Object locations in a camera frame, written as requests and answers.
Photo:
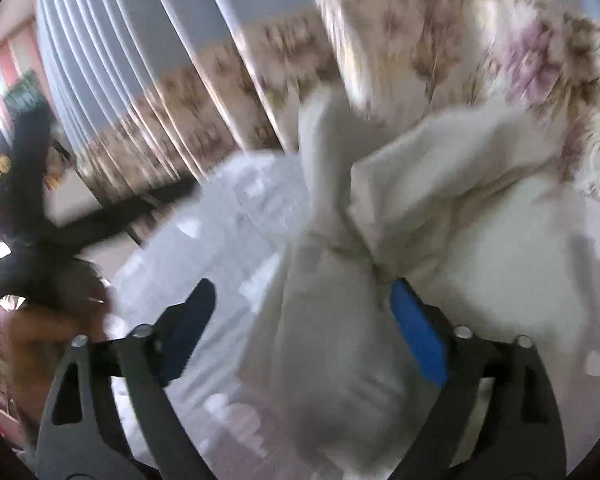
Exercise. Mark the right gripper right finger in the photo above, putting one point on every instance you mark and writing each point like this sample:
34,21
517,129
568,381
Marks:
521,436

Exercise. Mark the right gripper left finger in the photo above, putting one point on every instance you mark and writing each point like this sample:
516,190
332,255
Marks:
81,434

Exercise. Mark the beige trench coat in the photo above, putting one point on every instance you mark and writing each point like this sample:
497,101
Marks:
469,209

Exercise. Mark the person's left hand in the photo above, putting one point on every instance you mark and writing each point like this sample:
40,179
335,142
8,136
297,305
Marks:
36,335

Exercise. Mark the grey patterned bed sheet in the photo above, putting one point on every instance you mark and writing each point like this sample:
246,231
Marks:
234,234

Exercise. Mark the blue floral curtain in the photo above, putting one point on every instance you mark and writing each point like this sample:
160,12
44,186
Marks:
150,89

